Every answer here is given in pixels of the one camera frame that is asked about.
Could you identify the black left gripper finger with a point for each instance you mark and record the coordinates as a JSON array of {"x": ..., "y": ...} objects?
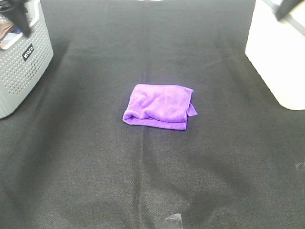
[{"x": 15, "y": 11}]

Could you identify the clear tape piece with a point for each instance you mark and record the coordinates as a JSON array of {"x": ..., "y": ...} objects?
[{"x": 174, "y": 221}]

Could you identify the black table cloth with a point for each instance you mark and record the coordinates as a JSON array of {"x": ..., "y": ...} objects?
[{"x": 68, "y": 161}]

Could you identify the white plastic bin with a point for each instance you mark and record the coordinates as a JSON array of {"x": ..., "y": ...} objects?
[{"x": 276, "y": 49}]

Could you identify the grey perforated laundry basket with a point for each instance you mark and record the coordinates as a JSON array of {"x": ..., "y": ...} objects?
[{"x": 23, "y": 60}]

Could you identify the brown towel in basket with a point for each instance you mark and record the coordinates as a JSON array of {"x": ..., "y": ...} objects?
[{"x": 5, "y": 28}]

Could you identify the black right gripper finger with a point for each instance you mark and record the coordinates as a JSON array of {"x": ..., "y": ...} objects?
[{"x": 285, "y": 7}]

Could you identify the purple microfibre towel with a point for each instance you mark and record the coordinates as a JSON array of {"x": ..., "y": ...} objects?
[{"x": 161, "y": 106}]

